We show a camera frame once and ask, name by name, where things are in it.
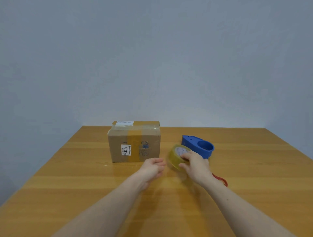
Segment person's left hand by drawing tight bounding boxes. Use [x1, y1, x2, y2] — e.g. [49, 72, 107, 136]
[137, 157, 167, 192]

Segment person's right hand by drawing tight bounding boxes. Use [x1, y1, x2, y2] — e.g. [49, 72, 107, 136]
[178, 150, 215, 188]

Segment yellowish clear tape roll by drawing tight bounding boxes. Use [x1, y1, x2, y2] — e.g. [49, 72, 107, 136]
[168, 144, 192, 170]

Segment red handled scissors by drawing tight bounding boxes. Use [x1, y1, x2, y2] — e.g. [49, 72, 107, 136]
[211, 173, 228, 187]

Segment brown cardboard box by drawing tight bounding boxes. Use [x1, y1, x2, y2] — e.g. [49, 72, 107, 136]
[107, 121, 161, 163]

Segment person's right forearm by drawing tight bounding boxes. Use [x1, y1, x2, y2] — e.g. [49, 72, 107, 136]
[201, 174, 296, 237]

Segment person's left forearm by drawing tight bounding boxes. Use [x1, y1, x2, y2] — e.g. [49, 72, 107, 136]
[52, 173, 147, 237]

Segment blue plastic tape dispenser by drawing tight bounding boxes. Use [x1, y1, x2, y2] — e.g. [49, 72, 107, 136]
[181, 135, 215, 160]

